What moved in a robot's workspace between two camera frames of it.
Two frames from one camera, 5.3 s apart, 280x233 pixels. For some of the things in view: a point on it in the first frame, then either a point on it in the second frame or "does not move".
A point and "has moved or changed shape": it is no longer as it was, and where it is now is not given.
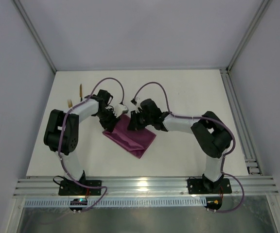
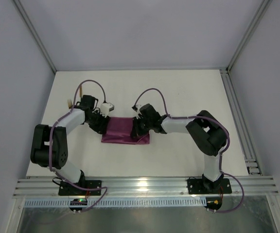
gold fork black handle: x=69 y=102 does not move
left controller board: x=78 y=201 does not move
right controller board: x=213 y=203 does not move
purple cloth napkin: x=136 y=142 has moved or changed shape
